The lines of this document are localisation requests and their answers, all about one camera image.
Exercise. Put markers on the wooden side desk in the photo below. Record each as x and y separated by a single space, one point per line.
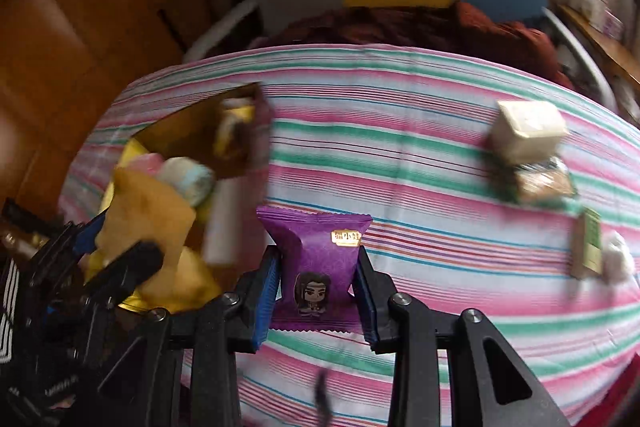
618 60

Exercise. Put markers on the dark red blanket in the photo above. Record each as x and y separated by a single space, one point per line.
459 28

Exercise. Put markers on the white boxes on desk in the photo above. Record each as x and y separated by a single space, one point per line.
599 17

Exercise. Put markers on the yellow sponge block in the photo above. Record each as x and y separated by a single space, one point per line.
145 209

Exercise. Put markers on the small green label box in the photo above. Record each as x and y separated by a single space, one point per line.
586 245

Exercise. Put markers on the purple snack packet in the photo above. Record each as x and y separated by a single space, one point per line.
319 258

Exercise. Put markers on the green cracker packet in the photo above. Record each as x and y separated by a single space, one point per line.
541 182

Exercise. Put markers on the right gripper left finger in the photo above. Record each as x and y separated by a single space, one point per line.
235 322

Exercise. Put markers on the yellow biscuit packet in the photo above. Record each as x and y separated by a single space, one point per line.
233 131

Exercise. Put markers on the gold lined brown box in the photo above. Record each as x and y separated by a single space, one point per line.
191 132

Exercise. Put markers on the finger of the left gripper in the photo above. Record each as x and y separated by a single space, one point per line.
85 242

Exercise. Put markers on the white foam block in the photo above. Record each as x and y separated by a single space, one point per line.
225 242

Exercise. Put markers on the cream cardboard box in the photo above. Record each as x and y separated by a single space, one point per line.
527 131

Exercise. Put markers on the wooden wardrobe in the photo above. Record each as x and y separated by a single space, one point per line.
63 63

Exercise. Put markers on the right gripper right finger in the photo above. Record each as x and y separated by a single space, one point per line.
489 383

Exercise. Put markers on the cream blue sock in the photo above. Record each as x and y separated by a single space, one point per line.
190 179

